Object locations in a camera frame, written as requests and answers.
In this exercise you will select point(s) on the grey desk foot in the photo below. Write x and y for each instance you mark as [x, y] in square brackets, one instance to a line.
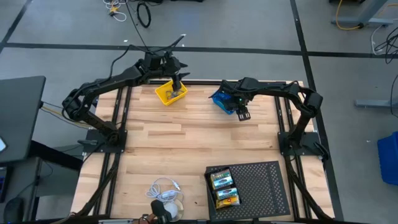
[376, 103]

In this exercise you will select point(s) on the grey desk leg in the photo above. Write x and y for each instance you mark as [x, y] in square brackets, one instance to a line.
[370, 11]

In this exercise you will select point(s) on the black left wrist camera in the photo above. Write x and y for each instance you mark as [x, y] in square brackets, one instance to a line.
[154, 61]

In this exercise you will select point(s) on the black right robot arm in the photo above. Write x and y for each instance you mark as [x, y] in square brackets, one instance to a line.
[280, 88]

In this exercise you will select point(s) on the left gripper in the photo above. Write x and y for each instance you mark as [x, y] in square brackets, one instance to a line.
[169, 67]

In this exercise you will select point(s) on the blue plastic basket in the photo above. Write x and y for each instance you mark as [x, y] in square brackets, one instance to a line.
[219, 101]

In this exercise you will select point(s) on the black computer mouse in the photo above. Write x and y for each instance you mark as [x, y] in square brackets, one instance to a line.
[14, 211]

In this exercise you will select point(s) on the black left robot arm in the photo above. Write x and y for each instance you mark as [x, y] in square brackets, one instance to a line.
[93, 90]

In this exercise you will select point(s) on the black table frame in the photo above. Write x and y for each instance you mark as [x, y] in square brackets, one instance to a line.
[202, 83]

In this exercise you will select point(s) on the yellow plastic basket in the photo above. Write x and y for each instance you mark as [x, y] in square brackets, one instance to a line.
[161, 91]

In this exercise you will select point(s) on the person's hand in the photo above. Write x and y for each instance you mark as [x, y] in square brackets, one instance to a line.
[158, 209]

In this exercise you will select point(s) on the small yellow crayon pack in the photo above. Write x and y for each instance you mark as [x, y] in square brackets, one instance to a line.
[228, 203]

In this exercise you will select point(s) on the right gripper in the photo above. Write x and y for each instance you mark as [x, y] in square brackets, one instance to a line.
[237, 98]

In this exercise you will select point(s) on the silver metal bar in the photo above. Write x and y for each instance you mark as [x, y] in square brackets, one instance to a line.
[115, 221]

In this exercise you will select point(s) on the blue storage bin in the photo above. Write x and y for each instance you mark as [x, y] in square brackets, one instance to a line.
[388, 158]

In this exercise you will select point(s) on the phone with lit screen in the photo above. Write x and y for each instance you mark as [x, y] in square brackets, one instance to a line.
[1, 144]

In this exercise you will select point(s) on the black perforated metal riser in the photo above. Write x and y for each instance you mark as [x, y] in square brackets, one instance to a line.
[264, 189]

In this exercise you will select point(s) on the black desk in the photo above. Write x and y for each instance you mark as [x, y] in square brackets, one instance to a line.
[18, 118]

